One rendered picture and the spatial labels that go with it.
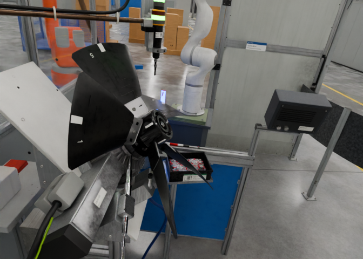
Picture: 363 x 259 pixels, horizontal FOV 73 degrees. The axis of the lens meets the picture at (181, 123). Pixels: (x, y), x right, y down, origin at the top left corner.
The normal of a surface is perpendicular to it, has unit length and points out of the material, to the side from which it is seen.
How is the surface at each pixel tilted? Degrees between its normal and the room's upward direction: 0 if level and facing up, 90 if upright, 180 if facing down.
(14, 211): 0
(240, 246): 0
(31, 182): 0
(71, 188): 50
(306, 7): 90
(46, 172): 90
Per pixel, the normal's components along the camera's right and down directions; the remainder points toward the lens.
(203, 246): 0.11, -0.89
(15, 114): 0.83, -0.48
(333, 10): -0.07, 0.44
